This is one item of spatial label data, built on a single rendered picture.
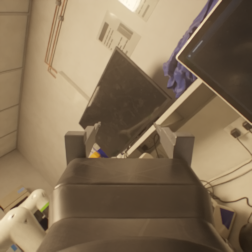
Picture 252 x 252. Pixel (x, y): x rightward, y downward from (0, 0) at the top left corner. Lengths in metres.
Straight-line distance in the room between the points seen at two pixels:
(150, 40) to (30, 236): 1.18
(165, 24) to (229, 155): 0.83
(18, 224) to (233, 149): 1.11
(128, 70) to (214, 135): 0.61
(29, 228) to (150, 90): 0.84
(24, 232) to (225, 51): 0.93
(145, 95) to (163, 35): 0.39
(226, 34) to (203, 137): 0.77
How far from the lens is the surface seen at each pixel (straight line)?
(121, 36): 1.31
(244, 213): 0.91
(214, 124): 1.08
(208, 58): 0.46
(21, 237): 0.93
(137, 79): 0.99
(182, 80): 0.82
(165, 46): 1.17
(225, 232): 0.87
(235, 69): 0.46
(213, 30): 0.45
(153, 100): 0.97
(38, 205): 1.35
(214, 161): 1.21
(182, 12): 1.14
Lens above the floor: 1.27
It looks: 6 degrees up
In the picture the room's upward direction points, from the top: 46 degrees counter-clockwise
